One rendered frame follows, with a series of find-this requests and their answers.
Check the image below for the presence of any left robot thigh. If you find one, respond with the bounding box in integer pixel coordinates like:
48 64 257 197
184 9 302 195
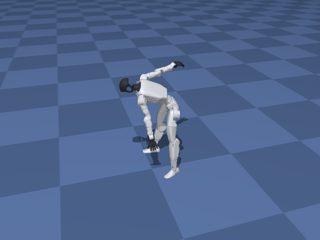
166 106 180 146

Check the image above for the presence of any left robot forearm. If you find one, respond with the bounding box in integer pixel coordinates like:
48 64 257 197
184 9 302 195
144 117 154 140

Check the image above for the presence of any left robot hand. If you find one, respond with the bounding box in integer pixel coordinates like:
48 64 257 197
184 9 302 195
147 135 158 151

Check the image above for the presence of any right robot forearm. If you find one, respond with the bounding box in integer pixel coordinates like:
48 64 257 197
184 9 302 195
154 62 176 74

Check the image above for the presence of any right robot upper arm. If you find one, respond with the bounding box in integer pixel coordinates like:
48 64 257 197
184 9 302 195
139 70 162 80

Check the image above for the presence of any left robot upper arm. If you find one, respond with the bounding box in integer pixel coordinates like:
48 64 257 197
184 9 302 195
137 95 152 122

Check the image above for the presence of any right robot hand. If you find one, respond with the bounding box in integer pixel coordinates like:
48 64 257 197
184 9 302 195
173 61 184 68

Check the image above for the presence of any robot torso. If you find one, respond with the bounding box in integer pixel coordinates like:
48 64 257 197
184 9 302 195
135 79 179 110

